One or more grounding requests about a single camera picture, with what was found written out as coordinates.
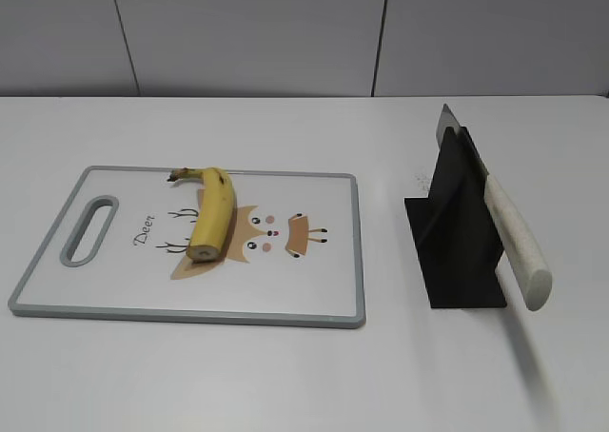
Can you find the yellow banana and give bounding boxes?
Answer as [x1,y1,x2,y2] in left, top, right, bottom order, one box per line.
[167,167,236,263]

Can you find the cleaver knife with cream handle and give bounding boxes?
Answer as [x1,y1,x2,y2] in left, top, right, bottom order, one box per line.
[436,104,553,311]

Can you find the white deer cutting board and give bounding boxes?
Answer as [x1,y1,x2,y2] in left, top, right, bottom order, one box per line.
[9,166,365,328]

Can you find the black knife stand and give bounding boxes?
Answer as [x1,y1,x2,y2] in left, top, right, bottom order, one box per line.
[404,128,506,309]

